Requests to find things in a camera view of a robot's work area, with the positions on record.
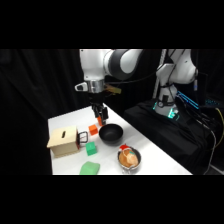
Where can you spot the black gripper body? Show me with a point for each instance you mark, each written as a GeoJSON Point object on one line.
{"type": "Point", "coordinates": [96, 100]}

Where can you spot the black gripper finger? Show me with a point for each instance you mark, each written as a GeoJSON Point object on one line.
{"type": "Point", "coordinates": [104, 114]}
{"type": "Point", "coordinates": [97, 112]}

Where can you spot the brown toy potato with tag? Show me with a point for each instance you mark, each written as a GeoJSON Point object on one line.
{"type": "Point", "coordinates": [128, 158]}

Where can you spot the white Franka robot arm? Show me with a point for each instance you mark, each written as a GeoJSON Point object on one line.
{"type": "Point", "coordinates": [93, 63]}

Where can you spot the black bowl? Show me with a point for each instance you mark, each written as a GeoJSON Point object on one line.
{"type": "Point", "coordinates": [111, 134]}

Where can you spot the silver metal bowl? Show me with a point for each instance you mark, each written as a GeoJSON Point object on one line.
{"type": "Point", "coordinates": [138, 160]}

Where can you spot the orange cube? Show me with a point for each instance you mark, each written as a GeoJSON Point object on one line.
{"type": "Point", "coordinates": [93, 129]}

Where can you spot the black metal clip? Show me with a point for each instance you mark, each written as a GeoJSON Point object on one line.
{"type": "Point", "coordinates": [83, 136]}

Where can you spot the green cube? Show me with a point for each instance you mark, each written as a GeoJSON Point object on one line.
{"type": "Point", "coordinates": [90, 148]}

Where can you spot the wooden box with slot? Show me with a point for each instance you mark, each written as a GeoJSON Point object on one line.
{"type": "Point", "coordinates": [63, 143]}

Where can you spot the green soft sponge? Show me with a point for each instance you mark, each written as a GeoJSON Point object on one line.
{"type": "Point", "coordinates": [90, 168]}

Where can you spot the black draped robot stand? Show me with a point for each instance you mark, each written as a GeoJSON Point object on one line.
{"type": "Point", "coordinates": [166, 133]}

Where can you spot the green base light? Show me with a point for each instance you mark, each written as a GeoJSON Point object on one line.
{"type": "Point", "coordinates": [171, 112]}

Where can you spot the blue lit bar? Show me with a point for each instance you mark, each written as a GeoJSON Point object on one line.
{"type": "Point", "coordinates": [188, 99]}

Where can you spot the wrist camera with tan mount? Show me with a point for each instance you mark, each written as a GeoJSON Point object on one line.
{"type": "Point", "coordinates": [113, 89]}

